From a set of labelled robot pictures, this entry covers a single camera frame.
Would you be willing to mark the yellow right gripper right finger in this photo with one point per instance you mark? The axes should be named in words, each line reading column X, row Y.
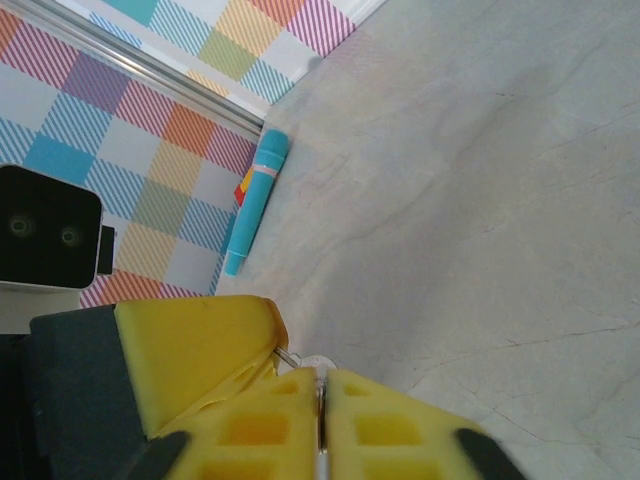
column 390, row 430

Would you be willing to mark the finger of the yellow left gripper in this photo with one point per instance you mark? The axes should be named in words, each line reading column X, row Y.
column 245, row 382
column 190, row 345

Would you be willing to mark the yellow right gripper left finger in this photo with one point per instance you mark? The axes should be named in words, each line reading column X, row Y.
column 250, row 430

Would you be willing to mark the teal marker pen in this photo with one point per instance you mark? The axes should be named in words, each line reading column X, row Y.
column 257, row 200

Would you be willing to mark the red and yellow toy block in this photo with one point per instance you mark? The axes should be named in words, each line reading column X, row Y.
column 243, row 189

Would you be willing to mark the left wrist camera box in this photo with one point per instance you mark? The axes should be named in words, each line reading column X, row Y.
column 47, row 230

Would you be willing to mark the aluminium frame corner post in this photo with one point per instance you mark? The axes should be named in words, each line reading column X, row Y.
column 150, row 67

